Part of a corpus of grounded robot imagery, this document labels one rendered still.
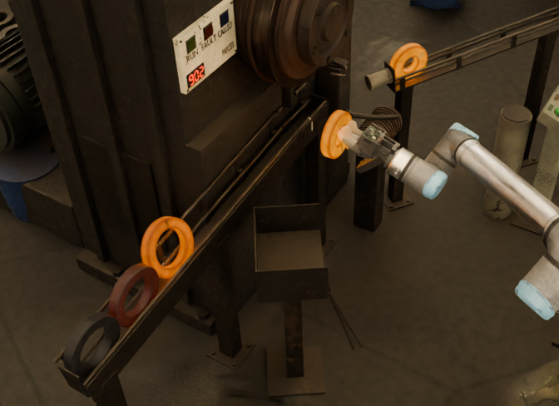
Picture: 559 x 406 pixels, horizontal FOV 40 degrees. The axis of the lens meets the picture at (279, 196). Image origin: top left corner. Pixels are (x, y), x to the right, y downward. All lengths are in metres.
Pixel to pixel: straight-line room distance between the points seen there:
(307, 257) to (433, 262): 0.94
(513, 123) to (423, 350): 0.93
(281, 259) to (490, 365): 0.94
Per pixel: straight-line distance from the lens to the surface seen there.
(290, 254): 2.38
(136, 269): 2.18
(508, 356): 2.96
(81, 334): 2.10
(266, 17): 2.29
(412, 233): 3.30
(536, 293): 2.10
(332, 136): 2.38
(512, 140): 3.14
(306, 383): 2.80
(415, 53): 2.98
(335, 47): 2.51
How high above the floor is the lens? 2.35
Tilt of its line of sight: 43 degrees down
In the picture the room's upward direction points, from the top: 3 degrees counter-clockwise
